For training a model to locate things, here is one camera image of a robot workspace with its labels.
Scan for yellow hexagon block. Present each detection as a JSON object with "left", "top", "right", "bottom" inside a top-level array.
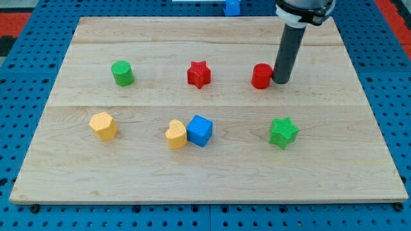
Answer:
[{"left": 89, "top": 112, "right": 118, "bottom": 141}]

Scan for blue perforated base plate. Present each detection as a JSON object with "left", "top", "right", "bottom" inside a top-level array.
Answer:
[{"left": 1, "top": 0, "right": 410, "bottom": 230}]

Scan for blue block at top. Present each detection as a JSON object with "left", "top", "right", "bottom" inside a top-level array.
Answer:
[{"left": 223, "top": 0, "right": 241, "bottom": 17}]

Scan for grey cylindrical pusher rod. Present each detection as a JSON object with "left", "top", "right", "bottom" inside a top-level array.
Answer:
[{"left": 272, "top": 24, "right": 306, "bottom": 84}]

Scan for green cylinder block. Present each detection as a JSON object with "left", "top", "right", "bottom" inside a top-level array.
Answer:
[{"left": 111, "top": 60, "right": 134, "bottom": 87}]

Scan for blue cube block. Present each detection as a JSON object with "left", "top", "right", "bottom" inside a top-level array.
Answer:
[{"left": 186, "top": 115, "right": 213, "bottom": 147}]

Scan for wooden board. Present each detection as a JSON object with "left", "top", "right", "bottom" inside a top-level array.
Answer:
[{"left": 10, "top": 17, "right": 408, "bottom": 205}]

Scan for yellow heart block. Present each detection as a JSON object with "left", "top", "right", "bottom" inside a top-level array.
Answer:
[{"left": 165, "top": 119, "right": 188, "bottom": 150}]

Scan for green star block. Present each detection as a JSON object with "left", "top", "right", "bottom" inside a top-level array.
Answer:
[{"left": 268, "top": 117, "right": 299, "bottom": 150}]

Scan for red cylinder block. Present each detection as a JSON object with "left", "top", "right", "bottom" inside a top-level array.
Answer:
[{"left": 251, "top": 63, "right": 273, "bottom": 89}]

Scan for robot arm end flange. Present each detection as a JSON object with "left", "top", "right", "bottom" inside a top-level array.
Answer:
[{"left": 275, "top": 0, "right": 336, "bottom": 29}]

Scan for red star block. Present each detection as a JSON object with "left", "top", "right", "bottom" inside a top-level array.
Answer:
[{"left": 187, "top": 61, "right": 211, "bottom": 89}]

